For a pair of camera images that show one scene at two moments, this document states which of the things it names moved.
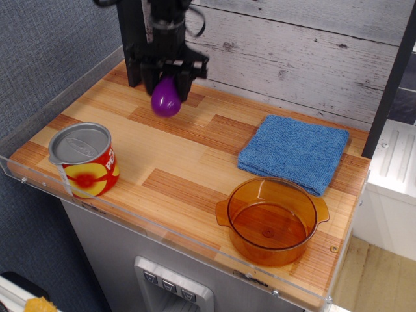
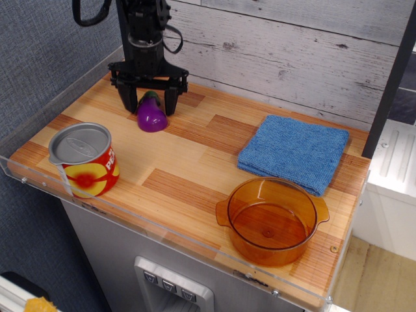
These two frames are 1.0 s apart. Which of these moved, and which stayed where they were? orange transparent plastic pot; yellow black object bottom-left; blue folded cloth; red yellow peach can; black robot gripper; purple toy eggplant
Moved: purple toy eggplant; black robot gripper
Stayed: blue folded cloth; yellow black object bottom-left; red yellow peach can; orange transparent plastic pot
